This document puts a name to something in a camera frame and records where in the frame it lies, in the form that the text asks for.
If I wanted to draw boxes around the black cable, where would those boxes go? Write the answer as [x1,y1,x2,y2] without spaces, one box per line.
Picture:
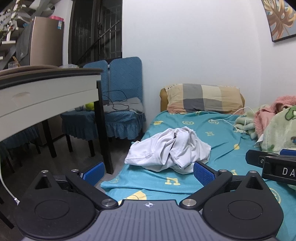
[102,89,130,111]

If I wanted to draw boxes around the green and pink blankets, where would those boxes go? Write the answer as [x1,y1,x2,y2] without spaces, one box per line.
[253,95,296,139]

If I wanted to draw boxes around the grey cloth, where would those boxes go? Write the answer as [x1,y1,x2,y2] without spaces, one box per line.
[105,97,145,114]

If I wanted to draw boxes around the white charging cable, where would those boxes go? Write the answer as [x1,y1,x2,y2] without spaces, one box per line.
[210,107,255,127]

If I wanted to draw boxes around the white staircase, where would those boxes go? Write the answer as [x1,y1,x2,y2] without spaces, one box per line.
[0,0,56,70]

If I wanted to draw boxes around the black metal door grille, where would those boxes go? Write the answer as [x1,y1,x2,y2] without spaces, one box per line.
[68,0,122,65]

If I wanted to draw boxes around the pale green striped blanket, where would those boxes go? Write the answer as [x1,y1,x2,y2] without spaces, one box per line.
[235,104,275,139]

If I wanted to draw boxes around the green cartoon fleece blanket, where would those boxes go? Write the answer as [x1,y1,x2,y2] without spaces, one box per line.
[261,105,296,153]

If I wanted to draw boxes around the teal patterned bed sheet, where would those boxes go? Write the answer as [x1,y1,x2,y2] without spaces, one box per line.
[100,111,296,241]

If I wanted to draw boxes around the white power cable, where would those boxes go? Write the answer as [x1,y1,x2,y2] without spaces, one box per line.
[0,160,20,205]

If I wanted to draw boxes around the framed leaf wall picture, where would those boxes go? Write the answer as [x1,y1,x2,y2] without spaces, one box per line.
[261,0,296,42]

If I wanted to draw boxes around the brown cardboard box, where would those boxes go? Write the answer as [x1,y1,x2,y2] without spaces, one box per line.
[16,16,65,66]

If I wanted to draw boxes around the white table with black legs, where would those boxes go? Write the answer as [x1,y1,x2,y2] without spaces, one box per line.
[0,65,114,174]

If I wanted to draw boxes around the brown pillow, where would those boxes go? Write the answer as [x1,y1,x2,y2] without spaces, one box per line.
[159,88,245,115]

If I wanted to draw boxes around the blue covered chair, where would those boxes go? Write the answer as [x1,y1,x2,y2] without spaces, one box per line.
[102,57,147,141]
[60,60,109,158]

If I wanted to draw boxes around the white shirt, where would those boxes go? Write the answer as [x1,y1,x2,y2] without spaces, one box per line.
[125,126,211,175]

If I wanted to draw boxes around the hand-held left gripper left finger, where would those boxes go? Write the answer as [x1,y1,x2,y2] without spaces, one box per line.
[30,161,118,210]

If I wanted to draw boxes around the plaid pillow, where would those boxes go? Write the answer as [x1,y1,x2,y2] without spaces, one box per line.
[164,83,241,114]

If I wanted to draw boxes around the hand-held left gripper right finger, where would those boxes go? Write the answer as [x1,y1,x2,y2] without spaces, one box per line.
[180,161,270,210]

